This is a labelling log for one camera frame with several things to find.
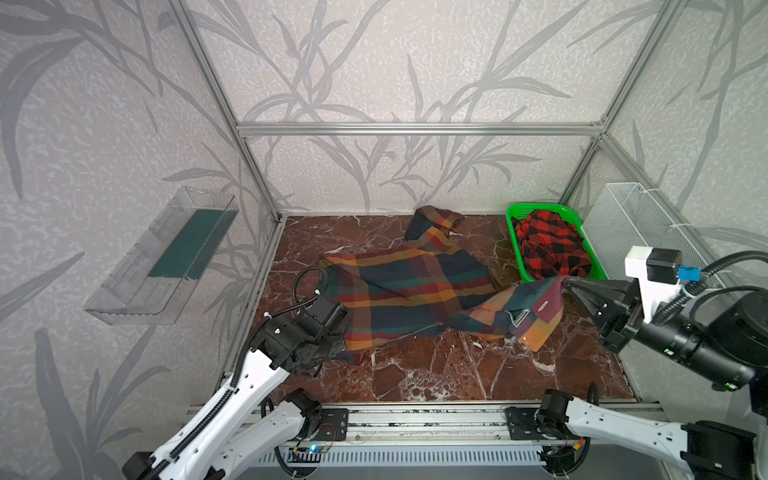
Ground green plastic basket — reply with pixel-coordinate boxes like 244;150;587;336
506;203;607;283

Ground multicolour plaid shirt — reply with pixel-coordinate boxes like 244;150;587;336
319;206;565;363

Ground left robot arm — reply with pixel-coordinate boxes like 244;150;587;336
122;294;348;479

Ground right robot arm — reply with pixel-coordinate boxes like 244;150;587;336
535;279;767;479

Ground red black plaid shirt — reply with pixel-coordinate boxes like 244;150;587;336
513;209;594;280

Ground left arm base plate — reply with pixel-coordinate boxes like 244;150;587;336
292;407;350;442

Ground white wire mesh basket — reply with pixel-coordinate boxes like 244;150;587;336
579;182;730;280

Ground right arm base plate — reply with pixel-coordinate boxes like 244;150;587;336
504;406;583;443

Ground aluminium front rail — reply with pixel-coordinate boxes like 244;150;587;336
173;401;679;448

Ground clear plastic wall bin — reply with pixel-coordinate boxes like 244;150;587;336
84;187;239;326

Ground aluminium frame bars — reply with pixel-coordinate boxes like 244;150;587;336
167;0;768;349

